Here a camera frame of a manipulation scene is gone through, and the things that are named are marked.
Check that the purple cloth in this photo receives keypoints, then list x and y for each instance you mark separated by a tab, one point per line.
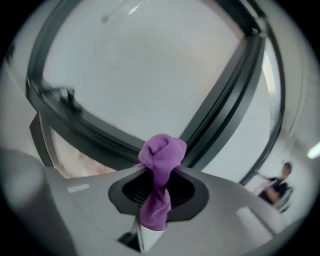
162	155

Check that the black window frame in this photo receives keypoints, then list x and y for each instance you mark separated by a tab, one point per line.
225	107

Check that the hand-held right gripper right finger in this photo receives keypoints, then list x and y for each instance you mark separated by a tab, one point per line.
237	220

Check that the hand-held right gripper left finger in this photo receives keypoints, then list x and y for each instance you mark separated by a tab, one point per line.
87	212

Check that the white window pane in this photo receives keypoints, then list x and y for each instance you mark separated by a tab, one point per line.
140	70

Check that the white ceiling light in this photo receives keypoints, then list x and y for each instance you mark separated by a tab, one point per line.
314	151

